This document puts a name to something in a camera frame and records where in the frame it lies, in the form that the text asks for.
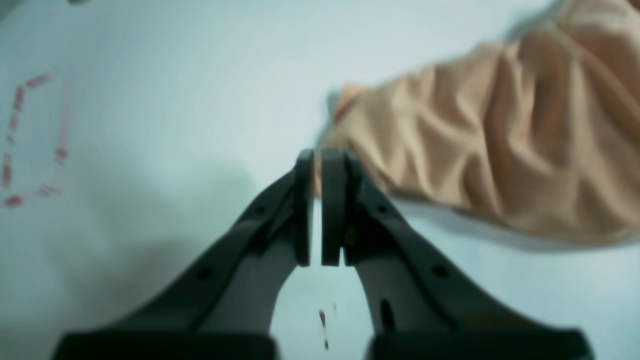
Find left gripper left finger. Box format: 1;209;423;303
54;149;314;360

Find peach T-shirt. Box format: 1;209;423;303
321;0;640;244

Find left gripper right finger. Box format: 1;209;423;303
321;148;595;360

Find red tape rectangle marking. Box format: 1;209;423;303
1;68;73;208

